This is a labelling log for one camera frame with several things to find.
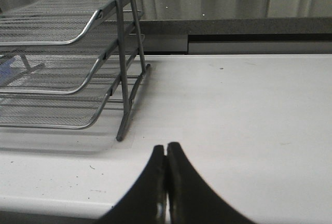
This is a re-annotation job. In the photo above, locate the grey wire rack frame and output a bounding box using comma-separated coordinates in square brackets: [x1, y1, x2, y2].
[116, 0, 150, 142]

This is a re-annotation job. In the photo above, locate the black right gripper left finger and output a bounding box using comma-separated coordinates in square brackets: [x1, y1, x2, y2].
[96, 145, 166, 223]

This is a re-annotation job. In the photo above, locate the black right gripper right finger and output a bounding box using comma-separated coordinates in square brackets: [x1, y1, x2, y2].
[167, 142, 253, 223]

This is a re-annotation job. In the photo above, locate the grey stone counter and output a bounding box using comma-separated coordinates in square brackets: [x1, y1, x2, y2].
[137, 0, 331, 54]

